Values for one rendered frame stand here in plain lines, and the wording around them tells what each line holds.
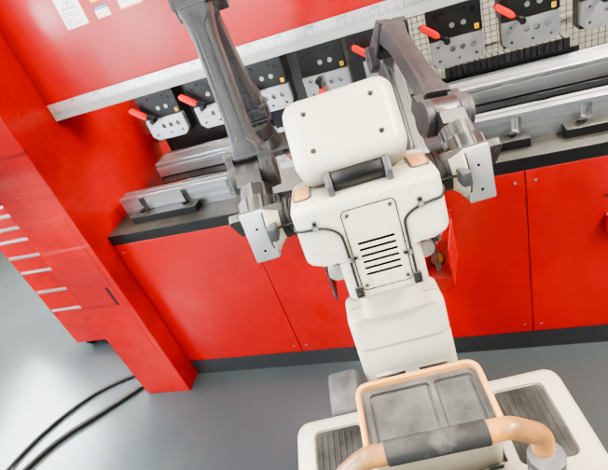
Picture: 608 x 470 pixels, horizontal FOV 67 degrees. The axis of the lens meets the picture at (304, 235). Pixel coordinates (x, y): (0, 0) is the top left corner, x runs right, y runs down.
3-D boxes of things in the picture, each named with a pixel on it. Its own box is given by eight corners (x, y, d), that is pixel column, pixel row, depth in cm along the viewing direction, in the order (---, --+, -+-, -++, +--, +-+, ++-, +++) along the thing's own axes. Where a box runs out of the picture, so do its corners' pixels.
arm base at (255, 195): (228, 224, 93) (284, 207, 92) (222, 188, 96) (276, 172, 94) (242, 237, 101) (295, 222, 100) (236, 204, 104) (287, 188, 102)
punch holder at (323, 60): (309, 102, 153) (293, 51, 144) (312, 92, 159) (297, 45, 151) (353, 90, 148) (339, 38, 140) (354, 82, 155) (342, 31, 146)
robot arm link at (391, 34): (366, 10, 119) (404, 4, 120) (364, 59, 130) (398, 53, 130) (431, 115, 91) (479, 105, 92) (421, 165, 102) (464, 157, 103)
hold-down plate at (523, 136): (434, 165, 155) (432, 157, 153) (433, 158, 159) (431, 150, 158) (531, 145, 146) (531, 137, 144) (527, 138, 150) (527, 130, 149)
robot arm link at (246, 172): (239, 194, 97) (263, 187, 96) (230, 153, 100) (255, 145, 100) (252, 210, 105) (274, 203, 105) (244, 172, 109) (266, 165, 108)
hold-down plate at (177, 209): (134, 224, 191) (131, 218, 189) (140, 216, 195) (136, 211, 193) (198, 212, 182) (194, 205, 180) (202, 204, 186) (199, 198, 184)
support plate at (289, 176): (259, 196, 149) (258, 193, 149) (276, 158, 170) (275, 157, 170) (312, 186, 144) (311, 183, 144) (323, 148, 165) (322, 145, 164)
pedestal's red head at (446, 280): (388, 291, 144) (376, 245, 134) (395, 257, 156) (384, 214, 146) (455, 289, 136) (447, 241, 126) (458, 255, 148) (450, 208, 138)
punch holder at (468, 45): (433, 70, 141) (424, 13, 132) (431, 62, 148) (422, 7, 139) (485, 56, 136) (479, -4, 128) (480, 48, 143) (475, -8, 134)
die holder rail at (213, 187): (131, 218, 197) (118, 200, 192) (136, 211, 201) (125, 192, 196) (236, 197, 182) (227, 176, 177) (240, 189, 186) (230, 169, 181)
